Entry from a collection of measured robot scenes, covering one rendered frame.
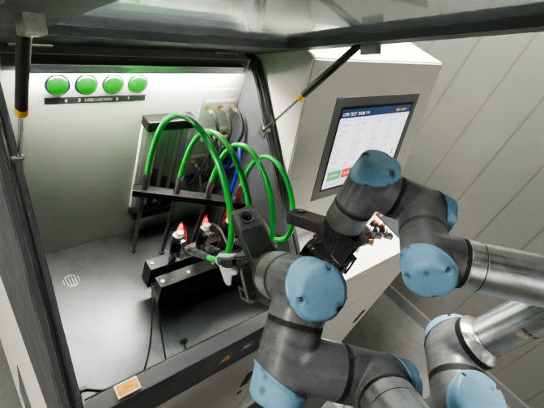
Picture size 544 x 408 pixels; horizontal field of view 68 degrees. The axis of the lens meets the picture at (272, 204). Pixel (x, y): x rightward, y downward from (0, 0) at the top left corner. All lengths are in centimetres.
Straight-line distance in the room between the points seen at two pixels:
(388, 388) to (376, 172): 32
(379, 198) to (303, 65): 54
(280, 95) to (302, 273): 77
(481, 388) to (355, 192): 48
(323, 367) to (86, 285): 88
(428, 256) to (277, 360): 25
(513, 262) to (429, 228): 12
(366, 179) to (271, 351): 32
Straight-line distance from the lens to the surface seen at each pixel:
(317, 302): 50
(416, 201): 70
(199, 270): 116
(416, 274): 60
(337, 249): 77
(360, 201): 70
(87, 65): 97
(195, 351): 106
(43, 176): 115
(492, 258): 65
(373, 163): 67
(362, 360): 57
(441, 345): 101
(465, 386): 93
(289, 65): 116
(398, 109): 152
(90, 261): 134
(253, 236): 66
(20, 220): 89
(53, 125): 106
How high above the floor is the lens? 187
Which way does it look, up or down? 38 degrees down
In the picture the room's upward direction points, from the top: 24 degrees clockwise
